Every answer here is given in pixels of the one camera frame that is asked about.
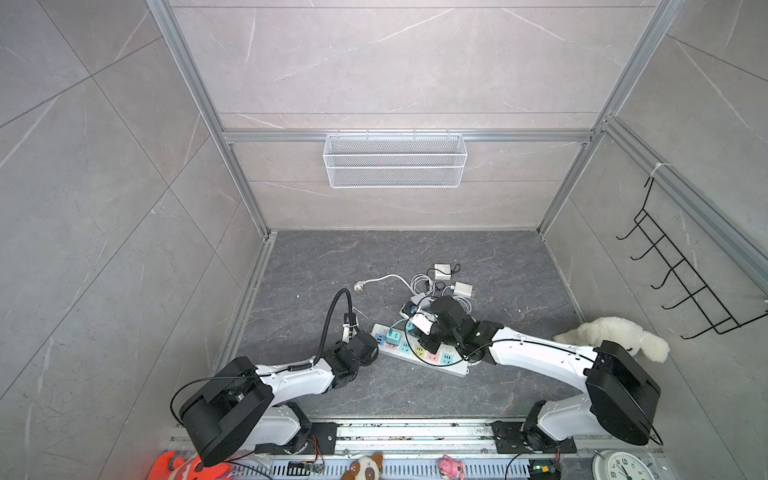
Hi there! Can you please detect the white charger cube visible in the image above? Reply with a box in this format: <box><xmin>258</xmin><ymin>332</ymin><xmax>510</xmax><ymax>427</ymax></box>
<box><xmin>410</xmin><ymin>293</ymin><xmax>431</xmax><ymax>306</ymax></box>

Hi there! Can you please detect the white multicolour power strip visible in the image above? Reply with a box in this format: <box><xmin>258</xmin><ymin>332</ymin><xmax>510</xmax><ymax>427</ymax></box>
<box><xmin>371</xmin><ymin>324</ymin><xmax>469</xmax><ymax>378</ymax></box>

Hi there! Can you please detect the teal charger cube front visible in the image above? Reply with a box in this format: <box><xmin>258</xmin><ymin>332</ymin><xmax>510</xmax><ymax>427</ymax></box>
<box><xmin>385</xmin><ymin>329</ymin><xmax>402</xmax><ymax>347</ymax></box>

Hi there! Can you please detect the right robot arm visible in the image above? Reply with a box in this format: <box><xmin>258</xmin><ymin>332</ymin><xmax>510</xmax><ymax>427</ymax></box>
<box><xmin>403</xmin><ymin>297</ymin><xmax>662</xmax><ymax>451</ymax></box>

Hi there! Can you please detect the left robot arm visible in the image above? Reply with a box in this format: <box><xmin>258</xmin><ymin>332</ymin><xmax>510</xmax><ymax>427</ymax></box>
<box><xmin>169</xmin><ymin>288</ymin><xmax>379</xmax><ymax>467</ymax></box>

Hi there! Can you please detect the brown white plush toy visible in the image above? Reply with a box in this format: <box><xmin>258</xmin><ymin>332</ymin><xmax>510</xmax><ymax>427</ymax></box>
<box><xmin>341</xmin><ymin>452</ymin><xmax>384</xmax><ymax>480</ymax></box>

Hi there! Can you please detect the pink plush toy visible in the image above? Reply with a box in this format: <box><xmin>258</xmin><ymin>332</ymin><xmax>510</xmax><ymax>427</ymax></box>
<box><xmin>437</xmin><ymin>455</ymin><xmax>466</xmax><ymax>480</ymax></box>

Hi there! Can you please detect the white plush dog toy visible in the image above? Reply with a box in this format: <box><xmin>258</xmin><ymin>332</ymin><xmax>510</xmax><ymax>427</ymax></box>
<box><xmin>553</xmin><ymin>317</ymin><xmax>670</xmax><ymax>363</ymax></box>

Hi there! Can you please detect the red plush toy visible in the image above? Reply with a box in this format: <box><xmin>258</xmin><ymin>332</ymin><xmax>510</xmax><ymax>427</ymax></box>
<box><xmin>147</xmin><ymin>451</ymin><xmax>232</xmax><ymax>480</ymax></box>

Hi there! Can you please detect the white alarm clock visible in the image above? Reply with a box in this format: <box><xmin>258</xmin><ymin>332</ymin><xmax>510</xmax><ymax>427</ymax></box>
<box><xmin>592</xmin><ymin>450</ymin><xmax>655</xmax><ymax>480</ymax></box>

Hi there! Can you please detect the white charger with black cable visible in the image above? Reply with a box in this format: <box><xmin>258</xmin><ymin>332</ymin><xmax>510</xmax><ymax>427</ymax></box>
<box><xmin>431</xmin><ymin>264</ymin><xmax>453</xmax><ymax>281</ymax></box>

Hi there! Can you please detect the white power strip cord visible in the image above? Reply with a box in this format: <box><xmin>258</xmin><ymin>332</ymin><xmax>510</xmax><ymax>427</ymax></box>
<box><xmin>353</xmin><ymin>274</ymin><xmax>481</xmax><ymax>364</ymax></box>

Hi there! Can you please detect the white wire mesh basket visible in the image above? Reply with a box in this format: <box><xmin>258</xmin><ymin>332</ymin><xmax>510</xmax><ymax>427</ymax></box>
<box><xmin>323</xmin><ymin>133</ymin><xmax>468</xmax><ymax>189</ymax></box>

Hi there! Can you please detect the black wall hook rack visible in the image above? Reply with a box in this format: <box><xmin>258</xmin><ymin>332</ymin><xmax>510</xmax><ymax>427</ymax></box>
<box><xmin>616</xmin><ymin>177</ymin><xmax>767</xmax><ymax>341</ymax></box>

